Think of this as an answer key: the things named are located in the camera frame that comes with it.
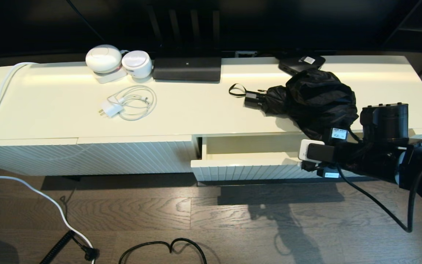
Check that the white ribbed TV cabinet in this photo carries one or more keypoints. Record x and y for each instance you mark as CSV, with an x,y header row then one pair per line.
x,y
159,110

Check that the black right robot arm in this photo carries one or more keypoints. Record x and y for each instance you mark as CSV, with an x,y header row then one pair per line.
x,y
383,121

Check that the black set-top box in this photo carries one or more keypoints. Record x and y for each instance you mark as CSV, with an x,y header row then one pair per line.
x,y
299,63

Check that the large white dome device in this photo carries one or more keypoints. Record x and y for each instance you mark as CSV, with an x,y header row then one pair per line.
x,y
104,58

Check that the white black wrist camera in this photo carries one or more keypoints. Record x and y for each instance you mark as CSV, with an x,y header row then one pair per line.
x,y
315,151

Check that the small white round device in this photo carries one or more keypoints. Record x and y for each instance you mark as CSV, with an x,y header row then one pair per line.
x,y
137,63

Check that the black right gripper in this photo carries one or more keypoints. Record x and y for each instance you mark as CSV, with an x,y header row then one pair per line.
x,y
372,157

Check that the black router with antennas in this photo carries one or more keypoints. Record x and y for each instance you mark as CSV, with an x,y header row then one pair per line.
x,y
187,69

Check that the black power plug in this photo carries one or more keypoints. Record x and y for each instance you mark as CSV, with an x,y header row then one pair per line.
x,y
91,253

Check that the white plug adapter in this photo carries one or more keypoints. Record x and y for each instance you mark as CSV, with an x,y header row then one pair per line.
x,y
113,109

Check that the black folding umbrella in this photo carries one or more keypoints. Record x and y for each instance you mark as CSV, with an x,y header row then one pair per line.
x,y
317,99

